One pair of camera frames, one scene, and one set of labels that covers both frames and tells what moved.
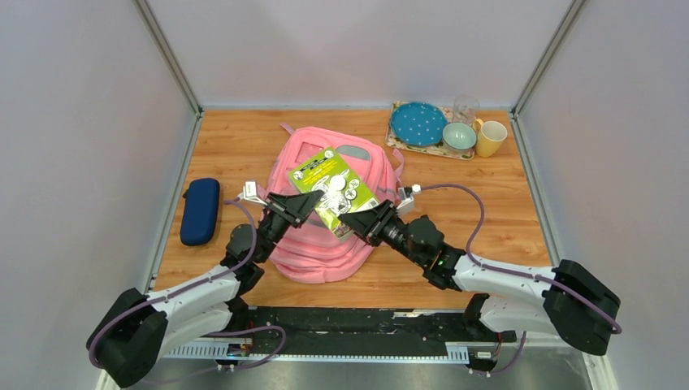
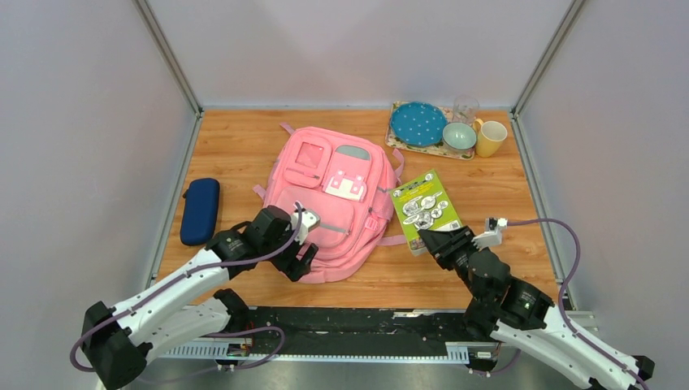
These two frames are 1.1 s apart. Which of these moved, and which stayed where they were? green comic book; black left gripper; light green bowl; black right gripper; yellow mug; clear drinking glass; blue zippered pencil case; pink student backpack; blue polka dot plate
Moved: green comic book; black right gripper; black left gripper
Stayed: blue polka dot plate; clear drinking glass; light green bowl; blue zippered pencil case; pink student backpack; yellow mug
